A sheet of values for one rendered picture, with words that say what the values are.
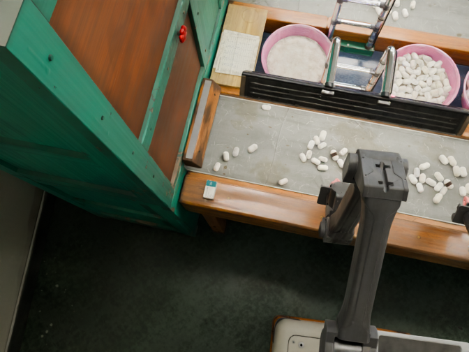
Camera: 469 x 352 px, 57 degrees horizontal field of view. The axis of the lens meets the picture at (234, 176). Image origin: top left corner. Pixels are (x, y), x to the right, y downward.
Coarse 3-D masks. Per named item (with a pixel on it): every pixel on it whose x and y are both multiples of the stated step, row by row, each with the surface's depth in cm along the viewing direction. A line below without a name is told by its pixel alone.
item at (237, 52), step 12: (228, 36) 160; (240, 36) 160; (252, 36) 160; (228, 48) 159; (240, 48) 159; (252, 48) 159; (216, 60) 158; (228, 60) 158; (240, 60) 158; (252, 60) 157; (228, 72) 157; (240, 72) 156
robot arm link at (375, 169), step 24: (360, 168) 79; (384, 168) 79; (360, 192) 76; (384, 192) 74; (408, 192) 73; (360, 216) 81; (384, 216) 76; (360, 240) 79; (384, 240) 77; (360, 264) 79; (360, 288) 81; (360, 312) 82; (336, 336) 86; (360, 336) 84
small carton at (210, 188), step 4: (208, 180) 146; (208, 184) 146; (212, 184) 146; (216, 184) 147; (208, 188) 145; (212, 188) 145; (204, 192) 145; (208, 192) 145; (212, 192) 145; (204, 196) 145; (208, 196) 145; (212, 196) 145
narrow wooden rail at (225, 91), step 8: (224, 88) 157; (232, 88) 157; (232, 96) 158; (240, 96) 157; (280, 104) 156; (320, 112) 155; (328, 112) 154; (368, 120) 152; (408, 128) 151; (456, 136) 150; (464, 136) 148
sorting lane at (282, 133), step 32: (224, 96) 159; (224, 128) 155; (256, 128) 155; (288, 128) 154; (320, 128) 154; (352, 128) 153; (384, 128) 153; (256, 160) 152; (288, 160) 151; (416, 160) 149; (416, 192) 147; (448, 192) 146
